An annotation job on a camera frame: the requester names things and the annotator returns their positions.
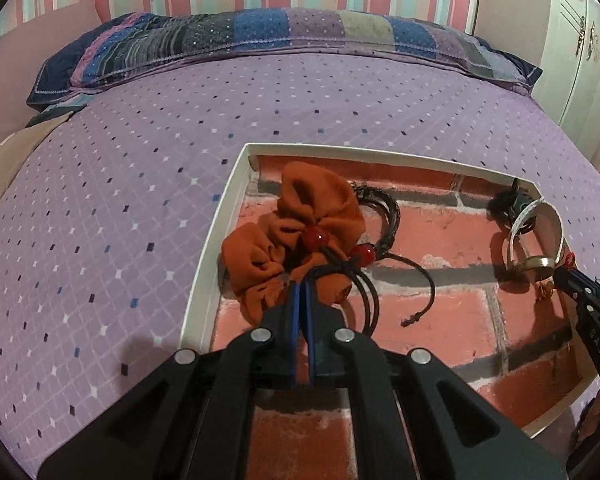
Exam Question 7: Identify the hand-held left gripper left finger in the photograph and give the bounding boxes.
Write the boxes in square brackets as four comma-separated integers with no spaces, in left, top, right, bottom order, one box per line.
[37,284,302,480]

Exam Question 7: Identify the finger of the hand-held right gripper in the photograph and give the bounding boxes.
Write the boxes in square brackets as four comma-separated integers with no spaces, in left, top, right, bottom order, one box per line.
[553,265,600,306]

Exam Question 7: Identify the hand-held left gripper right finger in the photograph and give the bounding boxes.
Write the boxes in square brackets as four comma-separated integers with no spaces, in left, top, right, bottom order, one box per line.
[301,284,567,480]

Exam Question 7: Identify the white and gold bracelet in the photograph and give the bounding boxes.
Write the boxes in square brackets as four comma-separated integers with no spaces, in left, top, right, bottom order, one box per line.
[503,198,567,282]

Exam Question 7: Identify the black hair tie red beads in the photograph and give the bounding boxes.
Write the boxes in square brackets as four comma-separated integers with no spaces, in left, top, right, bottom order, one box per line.
[300,226,382,336]

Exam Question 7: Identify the black hair claw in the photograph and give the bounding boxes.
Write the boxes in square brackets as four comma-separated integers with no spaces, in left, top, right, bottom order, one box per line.
[488,179,537,235]

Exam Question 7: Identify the orange fabric scrunchie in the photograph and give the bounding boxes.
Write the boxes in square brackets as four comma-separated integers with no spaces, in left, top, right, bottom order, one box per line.
[221,161,367,325]

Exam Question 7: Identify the brick print tray box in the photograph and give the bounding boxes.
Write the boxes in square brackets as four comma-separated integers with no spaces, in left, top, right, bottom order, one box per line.
[178,143,600,438]

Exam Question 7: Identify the black braided leather bracelet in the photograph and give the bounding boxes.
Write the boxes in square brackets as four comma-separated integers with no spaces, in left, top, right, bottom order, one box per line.
[352,184,437,330]

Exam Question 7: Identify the purple diamond print bedsheet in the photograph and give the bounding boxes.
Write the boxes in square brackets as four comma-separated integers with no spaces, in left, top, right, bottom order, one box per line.
[0,52,600,466]

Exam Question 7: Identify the white wardrobe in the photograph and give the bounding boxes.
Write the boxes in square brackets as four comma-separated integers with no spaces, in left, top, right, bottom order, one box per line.
[530,0,600,161]

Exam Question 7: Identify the patchwork striped pillow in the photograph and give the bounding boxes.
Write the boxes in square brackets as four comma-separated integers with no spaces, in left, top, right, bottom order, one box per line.
[26,7,543,113]

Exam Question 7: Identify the pink headboard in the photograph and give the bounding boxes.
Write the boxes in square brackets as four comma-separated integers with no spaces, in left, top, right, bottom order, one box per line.
[0,0,103,168]

